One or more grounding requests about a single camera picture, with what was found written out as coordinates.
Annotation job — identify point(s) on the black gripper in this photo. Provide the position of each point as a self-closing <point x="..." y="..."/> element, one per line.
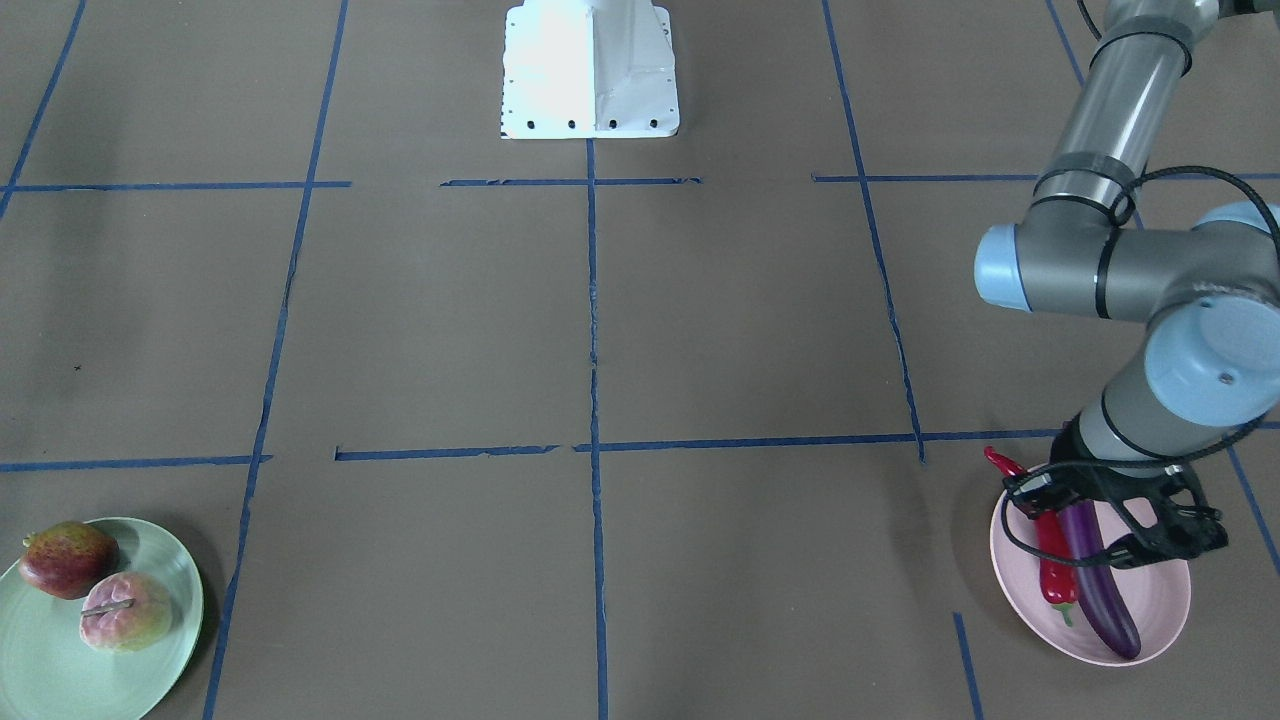
<point x="1088" y="479"/>

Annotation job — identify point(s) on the purple eggplant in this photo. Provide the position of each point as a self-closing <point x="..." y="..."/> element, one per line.
<point x="1098" y="595"/>

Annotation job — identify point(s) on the red chili pepper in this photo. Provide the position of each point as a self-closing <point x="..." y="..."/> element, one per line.
<point x="1057" y="582"/>

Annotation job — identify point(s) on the pink green peach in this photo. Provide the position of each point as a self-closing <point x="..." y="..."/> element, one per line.
<point x="125" y="613"/>

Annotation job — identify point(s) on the red green pomegranate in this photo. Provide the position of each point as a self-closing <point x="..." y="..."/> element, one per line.
<point x="68" y="559"/>

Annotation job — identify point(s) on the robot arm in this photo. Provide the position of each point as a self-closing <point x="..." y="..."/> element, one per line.
<point x="1189" y="252"/>

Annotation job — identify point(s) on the pink plate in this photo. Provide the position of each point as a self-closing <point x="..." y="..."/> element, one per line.
<point x="1157" y="597"/>

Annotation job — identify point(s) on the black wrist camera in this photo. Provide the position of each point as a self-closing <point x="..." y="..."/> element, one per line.
<point x="1034" y="492"/>

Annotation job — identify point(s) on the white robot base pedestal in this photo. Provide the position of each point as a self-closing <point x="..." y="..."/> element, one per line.
<point x="588" y="69"/>

